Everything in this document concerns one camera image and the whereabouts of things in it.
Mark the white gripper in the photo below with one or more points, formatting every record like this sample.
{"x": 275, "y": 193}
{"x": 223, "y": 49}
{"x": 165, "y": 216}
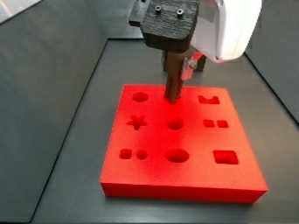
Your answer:
{"x": 223, "y": 30}

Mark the brown three prong object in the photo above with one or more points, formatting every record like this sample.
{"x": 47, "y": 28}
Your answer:
{"x": 174, "y": 85}

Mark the dark grey curved fixture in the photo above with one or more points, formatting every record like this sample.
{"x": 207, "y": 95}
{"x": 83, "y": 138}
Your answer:
{"x": 173, "y": 60}

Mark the red foam shape board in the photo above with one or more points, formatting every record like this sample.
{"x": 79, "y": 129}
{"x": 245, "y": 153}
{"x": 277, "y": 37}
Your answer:
{"x": 181, "y": 151}

